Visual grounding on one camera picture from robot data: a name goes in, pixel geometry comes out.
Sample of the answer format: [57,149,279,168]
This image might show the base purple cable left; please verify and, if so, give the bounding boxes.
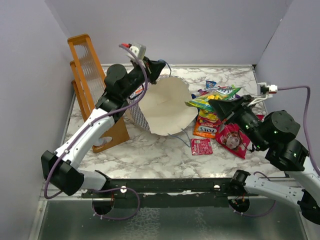
[91,187,142,222]

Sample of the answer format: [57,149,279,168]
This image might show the orange candy bag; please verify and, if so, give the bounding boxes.
[193,109,221,139]

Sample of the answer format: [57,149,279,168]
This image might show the blue checkered paper bag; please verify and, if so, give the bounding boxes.
[125,75,198,136]

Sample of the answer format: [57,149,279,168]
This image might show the green fruit candy bag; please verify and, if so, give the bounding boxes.
[185,86,242,112]

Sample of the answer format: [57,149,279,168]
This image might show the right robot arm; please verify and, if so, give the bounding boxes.
[208,95,320,224]

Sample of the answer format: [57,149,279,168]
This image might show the small red snack packet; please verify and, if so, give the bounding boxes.
[191,138,213,156]

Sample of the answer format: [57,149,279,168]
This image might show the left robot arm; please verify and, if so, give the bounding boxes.
[41,57,166,198]

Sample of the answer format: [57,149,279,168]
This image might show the blue cookie snack pack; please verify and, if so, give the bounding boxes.
[190,93,200,113]

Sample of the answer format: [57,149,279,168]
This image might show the orange wooden rack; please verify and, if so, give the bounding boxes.
[67,33,130,154]

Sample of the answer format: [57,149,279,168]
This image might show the small blue candy packet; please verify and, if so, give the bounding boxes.
[205,80,217,91]

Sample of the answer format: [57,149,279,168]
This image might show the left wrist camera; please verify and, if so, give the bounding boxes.
[121,43,147,60]

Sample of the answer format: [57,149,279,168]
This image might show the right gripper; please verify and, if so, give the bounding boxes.
[208,94,269,150]

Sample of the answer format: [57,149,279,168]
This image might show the red chips bag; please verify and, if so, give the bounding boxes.
[215,123,256,159]

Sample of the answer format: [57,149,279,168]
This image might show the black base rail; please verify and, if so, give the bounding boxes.
[81,177,250,209]

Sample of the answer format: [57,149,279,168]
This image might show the purple berries candy bag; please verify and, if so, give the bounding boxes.
[197,89,208,96]

